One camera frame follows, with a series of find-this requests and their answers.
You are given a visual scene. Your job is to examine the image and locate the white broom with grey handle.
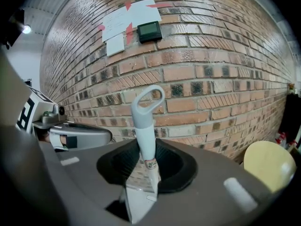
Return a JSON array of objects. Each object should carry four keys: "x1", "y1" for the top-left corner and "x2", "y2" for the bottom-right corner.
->
[{"x1": 119, "y1": 84, "x2": 166, "y2": 225}]

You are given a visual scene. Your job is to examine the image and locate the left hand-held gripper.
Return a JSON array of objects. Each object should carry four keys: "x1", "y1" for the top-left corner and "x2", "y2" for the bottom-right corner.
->
[{"x1": 15, "y1": 86, "x2": 113, "y2": 153}]

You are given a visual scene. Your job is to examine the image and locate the person's left hand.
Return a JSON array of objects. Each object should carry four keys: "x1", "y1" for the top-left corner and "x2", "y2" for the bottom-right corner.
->
[{"x1": 38, "y1": 130, "x2": 79, "y2": 151}]

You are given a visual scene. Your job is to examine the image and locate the black ceiling-mounted fixture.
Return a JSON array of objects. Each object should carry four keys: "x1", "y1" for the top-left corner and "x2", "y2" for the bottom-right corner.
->
[{"x1": 1, "y1": 8, "x2": 25, "y2": 49}]

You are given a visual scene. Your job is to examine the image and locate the black wall display device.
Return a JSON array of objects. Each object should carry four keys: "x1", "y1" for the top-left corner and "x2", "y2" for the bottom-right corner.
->
[{"x1": 137, "y1": 20, "x2": 163, "y2": 44}]

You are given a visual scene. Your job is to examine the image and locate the small white card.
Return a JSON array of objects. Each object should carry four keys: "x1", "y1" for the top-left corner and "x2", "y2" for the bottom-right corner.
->
[{"x1": 105, "y1": 33, "x2": 126, "y2": 57}]

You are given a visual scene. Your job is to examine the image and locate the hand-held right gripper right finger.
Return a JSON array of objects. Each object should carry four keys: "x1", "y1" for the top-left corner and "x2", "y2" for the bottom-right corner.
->
[{"x1": 154, "y1": 139, "x2": 198, "y2": 194}]

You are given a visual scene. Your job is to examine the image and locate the large white paper sheet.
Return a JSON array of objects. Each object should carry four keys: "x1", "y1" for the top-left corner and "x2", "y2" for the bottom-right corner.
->
[{"x1": 101, "y1": 0, "x2": 162, "y2": 42}]

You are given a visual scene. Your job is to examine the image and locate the red and white bottles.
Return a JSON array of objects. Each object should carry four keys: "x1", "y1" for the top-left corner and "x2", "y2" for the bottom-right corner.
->
[{"x1": 274, "y1": 131, "x2": 297, "y2": 149}]

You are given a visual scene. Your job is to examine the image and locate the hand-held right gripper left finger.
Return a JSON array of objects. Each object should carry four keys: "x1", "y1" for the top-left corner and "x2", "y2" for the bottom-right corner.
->
[{"x1": 96, "y1": 139, "x2": 142, "y2": 186}]

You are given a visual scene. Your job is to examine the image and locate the black cabinet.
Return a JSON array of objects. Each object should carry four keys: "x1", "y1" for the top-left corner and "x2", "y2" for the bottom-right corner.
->
[{"x1": 279, "y1": 93, "x2": 301, "y2": 148}]

